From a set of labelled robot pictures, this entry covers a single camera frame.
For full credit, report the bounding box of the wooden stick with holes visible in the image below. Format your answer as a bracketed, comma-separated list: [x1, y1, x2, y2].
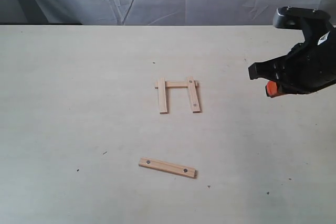
[187, 77, 201, 113]
[138, 157, 197, 179]

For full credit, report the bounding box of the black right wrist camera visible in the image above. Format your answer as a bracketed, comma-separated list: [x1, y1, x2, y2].
[272, 6, 331, 30]

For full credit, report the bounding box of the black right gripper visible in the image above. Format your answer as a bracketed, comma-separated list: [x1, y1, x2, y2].
[248, 24, 335, 98]

